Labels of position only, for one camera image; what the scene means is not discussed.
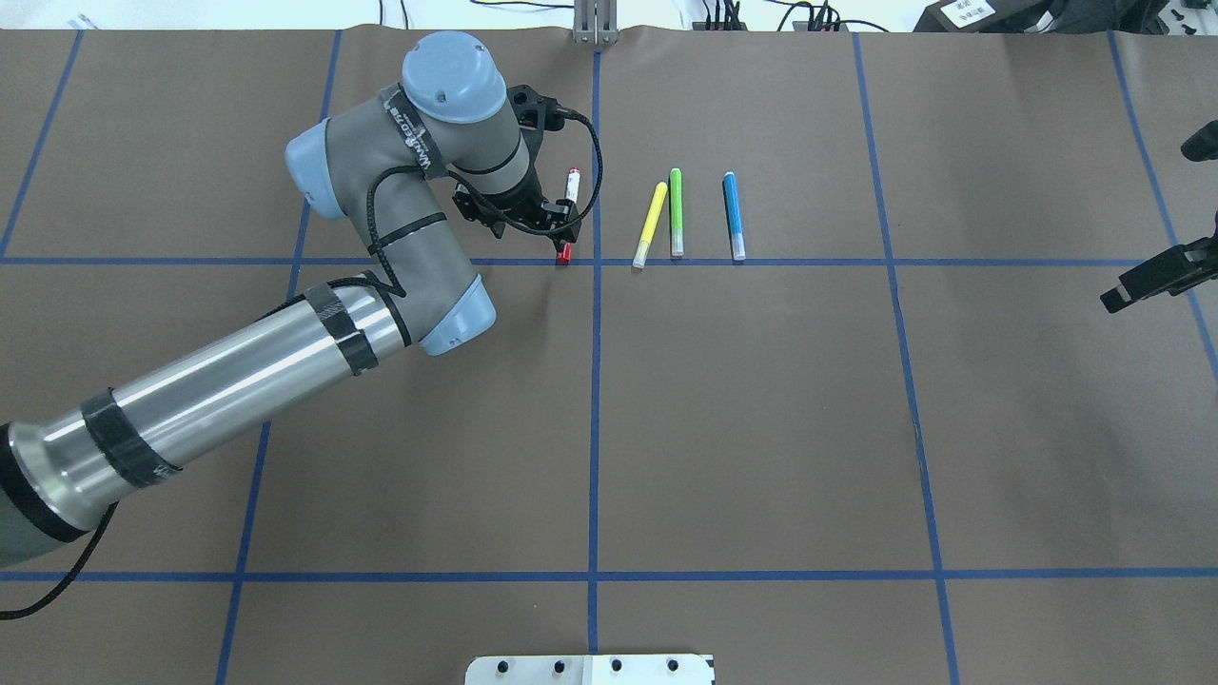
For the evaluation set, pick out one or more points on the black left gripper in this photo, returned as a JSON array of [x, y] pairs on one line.
[[515, 204]]

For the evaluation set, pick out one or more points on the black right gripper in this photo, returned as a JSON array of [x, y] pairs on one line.
[[1154, 275]]

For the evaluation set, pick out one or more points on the red white marker pen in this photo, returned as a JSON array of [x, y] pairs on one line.
[[570, 203]]

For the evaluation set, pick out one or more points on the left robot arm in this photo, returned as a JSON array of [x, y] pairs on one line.
[[450, 115]]

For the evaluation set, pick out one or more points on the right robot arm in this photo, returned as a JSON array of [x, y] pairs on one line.
[[1200, 147]]

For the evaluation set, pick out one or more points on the yellow marker pen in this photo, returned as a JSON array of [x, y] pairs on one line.
[[650, 225]]

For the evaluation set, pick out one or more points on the green marker pen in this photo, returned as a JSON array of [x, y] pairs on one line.
[[676, 213]]

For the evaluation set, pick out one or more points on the blue marker pen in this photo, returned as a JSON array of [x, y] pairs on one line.
[[733, 214]]

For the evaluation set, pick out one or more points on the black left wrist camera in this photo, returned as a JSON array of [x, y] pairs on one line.
[[536, 113]]

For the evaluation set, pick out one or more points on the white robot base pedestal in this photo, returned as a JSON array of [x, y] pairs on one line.
[[661, 668]]

